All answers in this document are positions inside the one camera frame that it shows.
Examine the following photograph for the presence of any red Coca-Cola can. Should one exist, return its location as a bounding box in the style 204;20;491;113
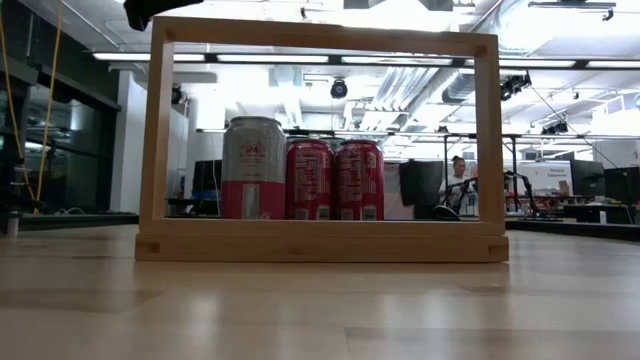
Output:
285;138;335;221

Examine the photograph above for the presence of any red soda can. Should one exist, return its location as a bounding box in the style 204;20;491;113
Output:
333;138;386;221

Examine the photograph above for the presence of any wooden slatted shelf rack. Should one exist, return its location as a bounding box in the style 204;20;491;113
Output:
134;16;510;264

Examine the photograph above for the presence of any silver soda can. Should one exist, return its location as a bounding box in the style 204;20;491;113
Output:
220;116;288;220

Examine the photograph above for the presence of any black cloth panel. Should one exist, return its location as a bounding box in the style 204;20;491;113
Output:
398;159;445;220

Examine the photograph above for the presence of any black monitor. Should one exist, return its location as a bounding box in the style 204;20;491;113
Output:
192;159;223;201
569;159;606;199
603;167;640;206

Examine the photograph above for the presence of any standing person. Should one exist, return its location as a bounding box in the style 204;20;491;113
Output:
438;154;479;217

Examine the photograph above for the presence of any black ceiling lamp cluster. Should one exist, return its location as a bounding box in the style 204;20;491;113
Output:
499;72;533;102
539;120;570;136

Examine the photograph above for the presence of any white sign board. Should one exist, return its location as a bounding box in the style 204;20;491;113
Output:
519;160;574;197

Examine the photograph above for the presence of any long ceiling light rail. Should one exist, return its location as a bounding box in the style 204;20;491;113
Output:
92;49;640;71

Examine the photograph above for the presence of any silver ventilation duct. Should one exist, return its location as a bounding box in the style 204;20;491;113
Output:
442;69;476;105

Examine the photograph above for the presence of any black aluminium table frame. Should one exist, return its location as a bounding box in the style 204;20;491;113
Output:
0;212;640;243

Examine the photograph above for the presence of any yellow cable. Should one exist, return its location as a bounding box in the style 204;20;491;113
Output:
32;0;64;216
0;9;37;204

